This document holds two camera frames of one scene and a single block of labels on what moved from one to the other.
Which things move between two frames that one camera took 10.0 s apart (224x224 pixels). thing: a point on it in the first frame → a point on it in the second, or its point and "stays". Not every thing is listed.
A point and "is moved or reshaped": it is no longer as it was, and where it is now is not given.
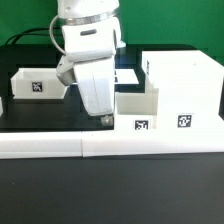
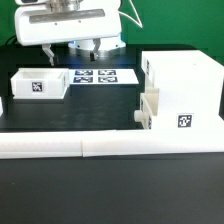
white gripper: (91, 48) → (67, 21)
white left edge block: (1, 106) stays
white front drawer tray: (136, 111) is moved or reshaped
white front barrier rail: (59, 144) stays
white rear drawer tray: (37, 83) stays
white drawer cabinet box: (188, 84) stays
